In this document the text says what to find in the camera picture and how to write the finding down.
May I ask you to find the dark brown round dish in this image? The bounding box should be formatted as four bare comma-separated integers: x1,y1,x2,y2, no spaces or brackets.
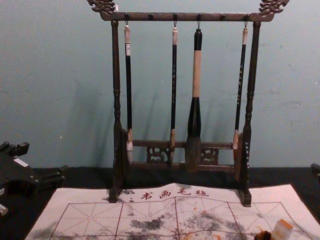
253,229,274,240

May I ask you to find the thin black calligraphy brush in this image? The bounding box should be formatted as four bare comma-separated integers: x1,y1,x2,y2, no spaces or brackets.
232,26,250,161
169,24,179,164

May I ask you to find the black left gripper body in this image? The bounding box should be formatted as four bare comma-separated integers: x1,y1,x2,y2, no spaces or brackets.
0,149,40,198

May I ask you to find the pale stone seal orange top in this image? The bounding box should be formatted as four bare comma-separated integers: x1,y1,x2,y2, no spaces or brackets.
271,218,294,240

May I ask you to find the dark carved wooden brush rack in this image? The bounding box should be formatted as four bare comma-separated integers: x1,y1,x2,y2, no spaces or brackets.
86,0,292,208

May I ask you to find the white felt mat red grid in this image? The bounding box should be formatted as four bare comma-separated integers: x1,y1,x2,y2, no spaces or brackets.
24,183,316,240

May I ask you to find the large beige handled brush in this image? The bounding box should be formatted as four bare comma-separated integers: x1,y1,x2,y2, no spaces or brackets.
184,27,203,174

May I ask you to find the black table cloth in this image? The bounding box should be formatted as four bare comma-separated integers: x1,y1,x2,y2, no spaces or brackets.
0,163,320,240

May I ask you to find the black brush with white cap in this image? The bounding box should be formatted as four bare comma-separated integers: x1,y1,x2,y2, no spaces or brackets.
123,21,135,167

